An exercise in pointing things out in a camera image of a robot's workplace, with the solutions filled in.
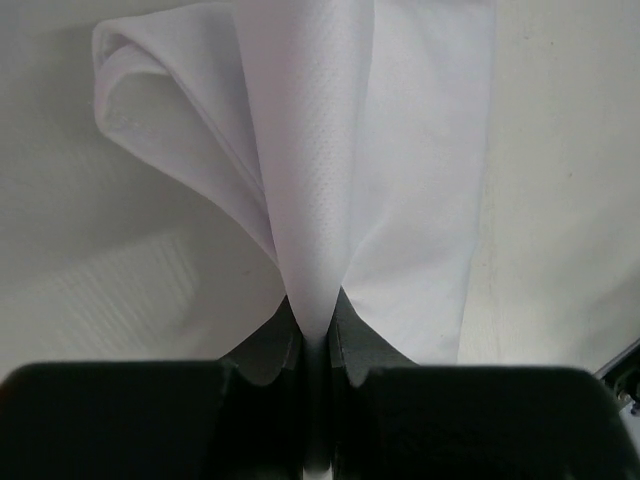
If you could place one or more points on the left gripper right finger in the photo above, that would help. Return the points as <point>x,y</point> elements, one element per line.
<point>358,355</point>

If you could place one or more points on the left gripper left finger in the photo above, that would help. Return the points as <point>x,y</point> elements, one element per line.
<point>269,357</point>

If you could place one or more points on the white t shirt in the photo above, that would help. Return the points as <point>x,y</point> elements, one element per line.
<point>347,138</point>

